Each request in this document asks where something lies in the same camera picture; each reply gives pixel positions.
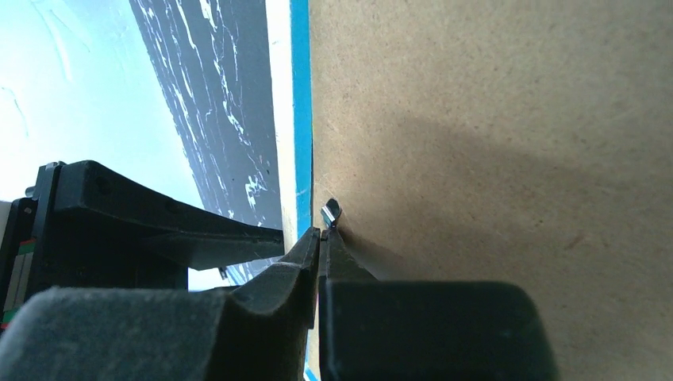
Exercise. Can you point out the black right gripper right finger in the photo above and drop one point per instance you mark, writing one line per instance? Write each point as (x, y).
(371, 329)

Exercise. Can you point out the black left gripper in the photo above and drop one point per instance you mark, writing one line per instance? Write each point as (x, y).
(111, 232)

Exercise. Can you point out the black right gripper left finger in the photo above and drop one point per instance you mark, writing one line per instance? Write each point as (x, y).
(256, 331)

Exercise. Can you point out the brown cardboard backing board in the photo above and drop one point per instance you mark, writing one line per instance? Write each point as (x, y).
(523, 141)

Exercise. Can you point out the blue wooden picture frame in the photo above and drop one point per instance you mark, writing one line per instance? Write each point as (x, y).
(288, 30)

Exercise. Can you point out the silver metal turn clip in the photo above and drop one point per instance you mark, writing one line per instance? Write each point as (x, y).
(331, 212)

